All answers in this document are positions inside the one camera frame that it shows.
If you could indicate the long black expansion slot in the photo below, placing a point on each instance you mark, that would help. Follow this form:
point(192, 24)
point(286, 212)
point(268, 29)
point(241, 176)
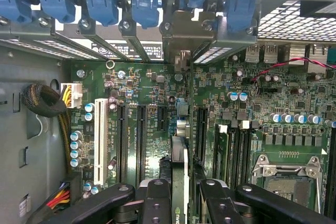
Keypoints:
point(201, 134)
point(141, 142)
point(122, 142)

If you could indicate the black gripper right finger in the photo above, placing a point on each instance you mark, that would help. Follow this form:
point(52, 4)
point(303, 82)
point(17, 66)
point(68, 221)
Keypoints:
point(216, 205)

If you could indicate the CPU socket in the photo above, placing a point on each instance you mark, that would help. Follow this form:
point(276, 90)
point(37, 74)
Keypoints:
point(286, 190)

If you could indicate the white expansion slot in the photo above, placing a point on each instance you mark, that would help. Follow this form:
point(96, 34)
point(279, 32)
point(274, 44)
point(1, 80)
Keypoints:
point(101, 142)

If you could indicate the black RAM slot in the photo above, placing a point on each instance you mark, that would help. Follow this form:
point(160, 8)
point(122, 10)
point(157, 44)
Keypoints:
point(233, 155)
point(250, 150)
point(242, 155)
point(331, 169)

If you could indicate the open dark PC case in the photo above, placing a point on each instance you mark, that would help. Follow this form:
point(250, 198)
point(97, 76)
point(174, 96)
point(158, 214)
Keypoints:
point(283, 24)

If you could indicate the blue slot retention clip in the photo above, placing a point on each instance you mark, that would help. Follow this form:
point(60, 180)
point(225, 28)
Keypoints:
point(102, 9)
point(13, 6)
point(240, 14)
point(197, 1)
point(56, 6)
point(144, 11)

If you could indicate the white power connector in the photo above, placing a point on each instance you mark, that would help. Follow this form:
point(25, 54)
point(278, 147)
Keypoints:
point(74, 95)

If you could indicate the green Dell motherboard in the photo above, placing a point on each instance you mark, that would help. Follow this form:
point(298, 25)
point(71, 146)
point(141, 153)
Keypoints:
point(210, 87)

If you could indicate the short black expansion slot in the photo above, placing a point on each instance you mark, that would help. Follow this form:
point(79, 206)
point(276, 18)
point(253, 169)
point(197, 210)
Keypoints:
point(162, 117)

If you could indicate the grey power supply unit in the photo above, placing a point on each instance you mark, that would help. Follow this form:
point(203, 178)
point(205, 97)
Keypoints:
point(15, 155)

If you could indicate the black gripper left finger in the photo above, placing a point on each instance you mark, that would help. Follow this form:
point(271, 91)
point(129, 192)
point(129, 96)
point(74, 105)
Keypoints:
point(157, 203)

